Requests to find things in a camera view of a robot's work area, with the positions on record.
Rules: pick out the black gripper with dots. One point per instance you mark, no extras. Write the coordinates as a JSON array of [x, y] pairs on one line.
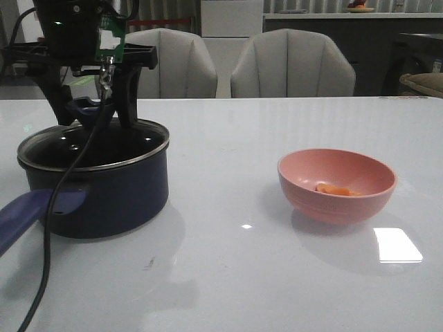
[[70, 30]]

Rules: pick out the glass lid blue knob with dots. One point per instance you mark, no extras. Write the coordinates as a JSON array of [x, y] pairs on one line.
[[55, 148]]

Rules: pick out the orange ham slices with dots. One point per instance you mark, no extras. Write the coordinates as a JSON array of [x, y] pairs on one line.
[[328, 188]]

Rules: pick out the pink bowl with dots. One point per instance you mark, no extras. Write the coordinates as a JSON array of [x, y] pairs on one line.
[[300, 172]]

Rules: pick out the green circuit board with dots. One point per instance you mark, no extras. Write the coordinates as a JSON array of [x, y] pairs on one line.
[[111, 39]]

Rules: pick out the red barrier belt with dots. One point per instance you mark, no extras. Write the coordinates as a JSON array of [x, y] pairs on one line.
[[159, 22]]

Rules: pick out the left grey upholstered chair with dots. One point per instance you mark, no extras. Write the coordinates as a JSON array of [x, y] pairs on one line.
[[184, 70]]

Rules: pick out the grey upholstered chair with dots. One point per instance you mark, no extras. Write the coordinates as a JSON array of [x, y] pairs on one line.
[[184, 70], [288, 63]]

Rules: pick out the dark blue saucepan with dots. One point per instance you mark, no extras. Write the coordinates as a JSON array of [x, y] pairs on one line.
[[89, 205]]

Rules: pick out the white cabinet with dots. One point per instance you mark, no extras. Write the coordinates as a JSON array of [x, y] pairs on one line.
[[225, 27]]

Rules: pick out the right grey upholstered chair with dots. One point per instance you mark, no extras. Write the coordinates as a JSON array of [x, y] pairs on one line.
[[288, 63]]

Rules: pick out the fruit plate on counter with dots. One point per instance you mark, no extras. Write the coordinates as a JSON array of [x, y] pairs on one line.
[[358, 6]]

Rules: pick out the dark counter with white top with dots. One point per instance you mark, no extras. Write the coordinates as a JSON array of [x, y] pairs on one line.
[[364, 39]]

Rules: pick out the beige cushion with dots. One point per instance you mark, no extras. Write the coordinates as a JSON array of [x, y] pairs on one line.
[[429, 84]]

